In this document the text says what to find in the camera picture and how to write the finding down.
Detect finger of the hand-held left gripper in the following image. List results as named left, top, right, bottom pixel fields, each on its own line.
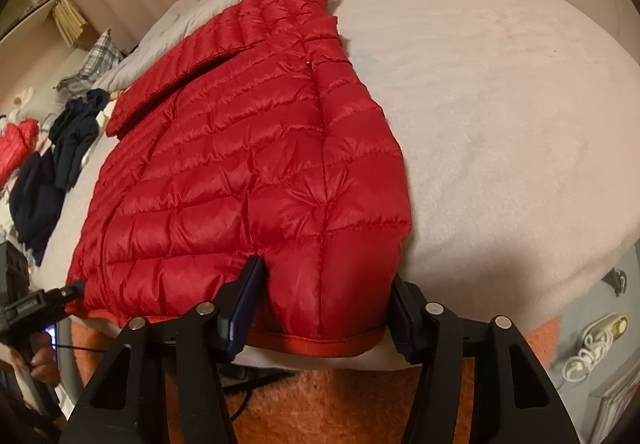
left=50, top=278, right=87, bottom=307

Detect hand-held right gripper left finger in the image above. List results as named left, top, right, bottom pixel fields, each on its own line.
left=59, top=255, right=266, bottom=444

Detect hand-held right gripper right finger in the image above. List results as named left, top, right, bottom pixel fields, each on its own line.
left=389, top=274, right=584, bottom=444

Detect red down jacket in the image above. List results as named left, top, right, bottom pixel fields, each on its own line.
left=65, top=0, right=413, bottom=357

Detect navy clothes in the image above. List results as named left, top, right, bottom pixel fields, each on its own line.
left=7, top=89, right=112, bottom=267

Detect person's left hand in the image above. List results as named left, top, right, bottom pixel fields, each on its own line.
left=10, top=331, right=62, bottom=387

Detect orange shaggy rug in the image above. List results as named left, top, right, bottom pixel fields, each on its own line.
left=70, top=314, right=563, bottom=444

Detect red padded garment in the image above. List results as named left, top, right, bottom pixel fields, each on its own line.
left=0, top=119, right=41, bottom=187

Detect white sneaker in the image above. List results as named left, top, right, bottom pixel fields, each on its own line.
left=560, top=314, right=630, bottom=382

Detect bed with pink sheet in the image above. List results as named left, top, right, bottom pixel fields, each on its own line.
left=42, top=0, right=640, bottom=372

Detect plaid pillow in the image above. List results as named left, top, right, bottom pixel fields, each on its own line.
left=55, top=29, right=126, bottom=97

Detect row of yellowed books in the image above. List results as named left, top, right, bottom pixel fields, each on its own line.
left=51, top=0, right=90, bottom=46

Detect white shelf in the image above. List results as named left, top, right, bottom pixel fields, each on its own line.
left=0, top=0, right=57, bottom=42

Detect grey comforter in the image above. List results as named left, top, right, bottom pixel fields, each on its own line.
left=92, top=0, right=481, bottom=92

